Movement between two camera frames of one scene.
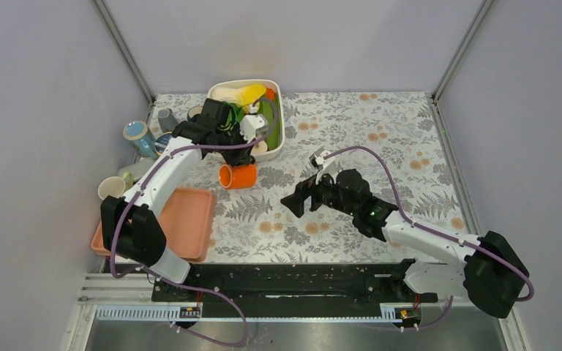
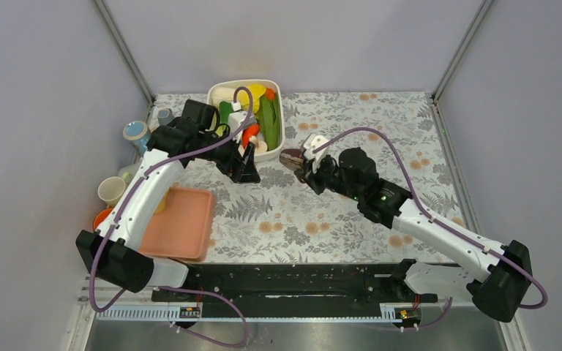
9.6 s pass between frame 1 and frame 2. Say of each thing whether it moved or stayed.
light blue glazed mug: stayed
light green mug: stayed
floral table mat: stayed
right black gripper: moved
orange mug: moved
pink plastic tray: stayed
